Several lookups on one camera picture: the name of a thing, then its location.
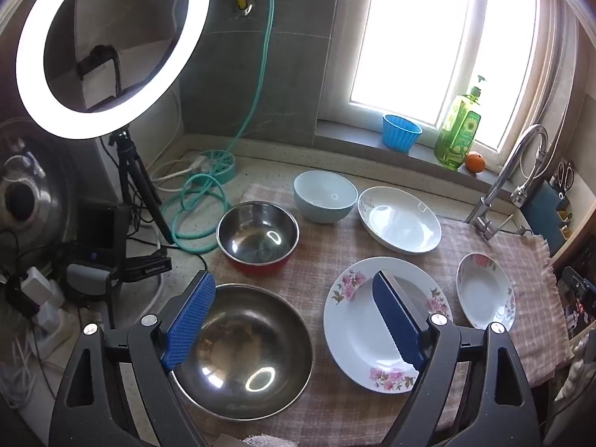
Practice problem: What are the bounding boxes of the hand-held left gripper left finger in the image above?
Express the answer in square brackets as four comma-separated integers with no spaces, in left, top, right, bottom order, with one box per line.
[49,270,217,447]

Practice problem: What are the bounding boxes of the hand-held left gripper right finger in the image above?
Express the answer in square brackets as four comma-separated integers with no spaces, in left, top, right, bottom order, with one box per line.
[371,270,545,447]

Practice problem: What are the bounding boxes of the large floral plate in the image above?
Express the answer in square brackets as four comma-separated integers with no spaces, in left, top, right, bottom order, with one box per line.
[323,256,453,394]

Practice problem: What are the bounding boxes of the large stainless steel bowl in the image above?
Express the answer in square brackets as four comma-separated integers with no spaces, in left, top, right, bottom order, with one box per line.
[170,283,315,421]

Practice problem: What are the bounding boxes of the small floral plate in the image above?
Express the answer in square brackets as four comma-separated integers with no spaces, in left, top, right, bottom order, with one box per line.
[455,252,517,331]

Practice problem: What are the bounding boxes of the white plate with branch print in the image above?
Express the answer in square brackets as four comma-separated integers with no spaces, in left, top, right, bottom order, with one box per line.
[358,186,442,255]

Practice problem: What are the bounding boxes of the pink checked cloth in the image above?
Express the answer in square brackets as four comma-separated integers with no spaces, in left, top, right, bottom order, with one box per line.
[179,181,573,445]

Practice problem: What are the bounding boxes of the red steel bowl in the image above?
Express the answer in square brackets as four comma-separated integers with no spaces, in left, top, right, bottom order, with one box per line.
[216,201,299,275]

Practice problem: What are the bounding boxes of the grey spare hand-held gripper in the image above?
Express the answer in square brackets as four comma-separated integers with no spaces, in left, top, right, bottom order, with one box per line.
[63,205,173,299]

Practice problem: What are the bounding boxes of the white power strip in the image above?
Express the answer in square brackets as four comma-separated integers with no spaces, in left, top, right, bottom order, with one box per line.
[0,265,80,359]

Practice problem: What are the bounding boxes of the light blue ceramic bowl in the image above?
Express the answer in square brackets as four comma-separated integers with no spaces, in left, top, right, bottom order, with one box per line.
[293,170,358,224]

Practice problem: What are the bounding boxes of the white charger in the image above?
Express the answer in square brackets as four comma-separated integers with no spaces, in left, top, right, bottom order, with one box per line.
[21,266,54,308]

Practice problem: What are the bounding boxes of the steel kitchen faucet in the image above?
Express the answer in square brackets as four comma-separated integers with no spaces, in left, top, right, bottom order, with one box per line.
[465,124,550,241]

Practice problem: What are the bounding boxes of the dark knife holder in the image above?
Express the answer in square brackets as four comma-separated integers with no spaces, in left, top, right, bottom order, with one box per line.
[521,181,573,257]

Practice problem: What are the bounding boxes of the blue ribbed cup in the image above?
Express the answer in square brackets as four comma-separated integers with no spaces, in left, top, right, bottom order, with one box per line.
[383,114,422,153]

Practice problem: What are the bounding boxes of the large steel pot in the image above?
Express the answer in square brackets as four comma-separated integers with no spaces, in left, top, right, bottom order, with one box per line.
[0,118,77,252]

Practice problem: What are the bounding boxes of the green dish soap bottle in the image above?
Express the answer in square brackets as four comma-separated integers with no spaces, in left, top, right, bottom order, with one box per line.
[434,74,489,171]

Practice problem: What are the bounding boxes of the scissors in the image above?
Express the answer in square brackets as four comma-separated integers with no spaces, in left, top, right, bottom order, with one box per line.
[554,161,576,194]

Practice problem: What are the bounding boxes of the phone holder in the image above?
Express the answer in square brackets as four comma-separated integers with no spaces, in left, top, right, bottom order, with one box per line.
[77,44,124,98]

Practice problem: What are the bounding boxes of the window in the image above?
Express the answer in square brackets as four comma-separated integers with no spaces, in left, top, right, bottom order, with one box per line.
[347,0,541,150]

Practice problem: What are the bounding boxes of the teal round hose base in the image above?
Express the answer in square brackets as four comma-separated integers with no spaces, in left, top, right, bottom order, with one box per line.
[200,148,238,184]

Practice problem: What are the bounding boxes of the white cable bundle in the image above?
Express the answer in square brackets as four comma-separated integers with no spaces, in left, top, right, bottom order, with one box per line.
[0,335,47,410]

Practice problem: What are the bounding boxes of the teal hose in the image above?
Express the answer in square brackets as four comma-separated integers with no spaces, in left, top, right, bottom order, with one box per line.
[171,0,276,254]

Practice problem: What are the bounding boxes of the ring light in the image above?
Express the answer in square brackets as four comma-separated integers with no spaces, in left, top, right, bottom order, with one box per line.
[15,0,210,140]

